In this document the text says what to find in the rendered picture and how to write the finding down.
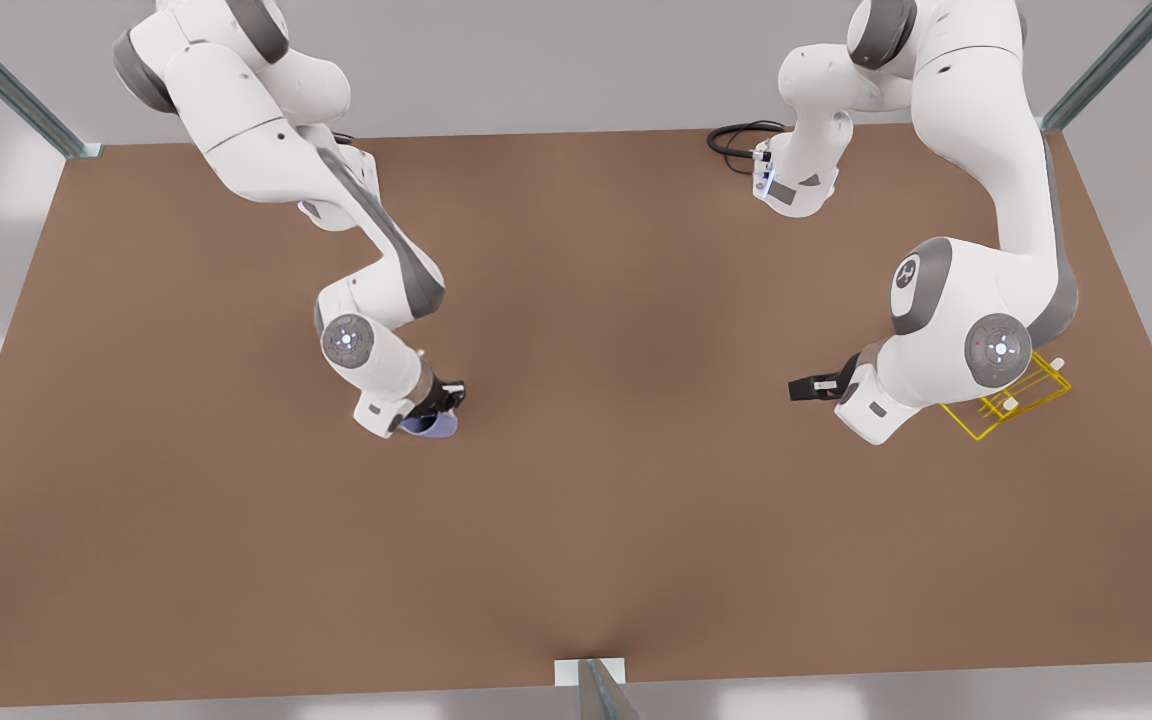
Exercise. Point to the purple cup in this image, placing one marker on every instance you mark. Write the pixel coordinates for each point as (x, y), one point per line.
(433, 426)

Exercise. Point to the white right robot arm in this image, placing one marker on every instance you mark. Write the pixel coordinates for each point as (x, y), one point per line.
(266, 150)

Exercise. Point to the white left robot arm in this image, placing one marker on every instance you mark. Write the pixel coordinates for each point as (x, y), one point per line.
(996, 200)

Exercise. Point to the silver frame post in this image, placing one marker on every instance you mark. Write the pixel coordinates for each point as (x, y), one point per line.
(596, 690)
(1101, 65)
(6, 85)

